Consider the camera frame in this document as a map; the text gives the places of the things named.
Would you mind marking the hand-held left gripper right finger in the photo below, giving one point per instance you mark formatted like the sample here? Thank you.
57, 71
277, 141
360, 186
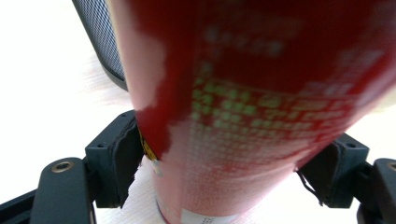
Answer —
339, 174

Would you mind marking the grey mesh trash can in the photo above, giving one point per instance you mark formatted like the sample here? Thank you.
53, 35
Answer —
102, 40

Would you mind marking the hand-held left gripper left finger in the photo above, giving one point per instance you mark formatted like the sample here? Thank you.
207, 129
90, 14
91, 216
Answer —
120, 161

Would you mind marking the red chip can yellow lid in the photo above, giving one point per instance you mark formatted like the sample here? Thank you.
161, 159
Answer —
249, 109

